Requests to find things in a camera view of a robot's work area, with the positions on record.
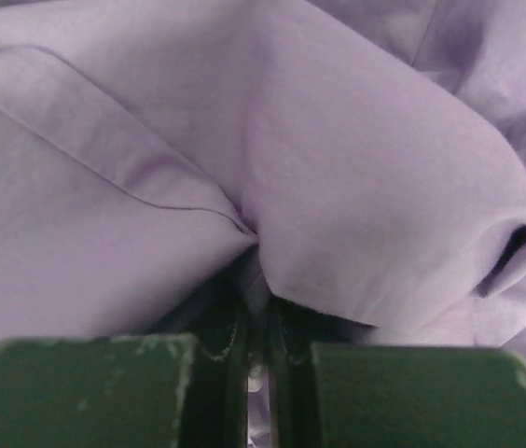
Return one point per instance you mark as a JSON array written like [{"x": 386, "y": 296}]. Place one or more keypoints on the purple shirt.
[{"x": 365, "y": 160}]

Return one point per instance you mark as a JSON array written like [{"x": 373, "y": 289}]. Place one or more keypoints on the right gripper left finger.
[{"x": 181, "y": 385}]

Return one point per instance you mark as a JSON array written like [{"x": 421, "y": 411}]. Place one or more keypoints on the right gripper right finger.
[{"x": 328, "y": 392}]

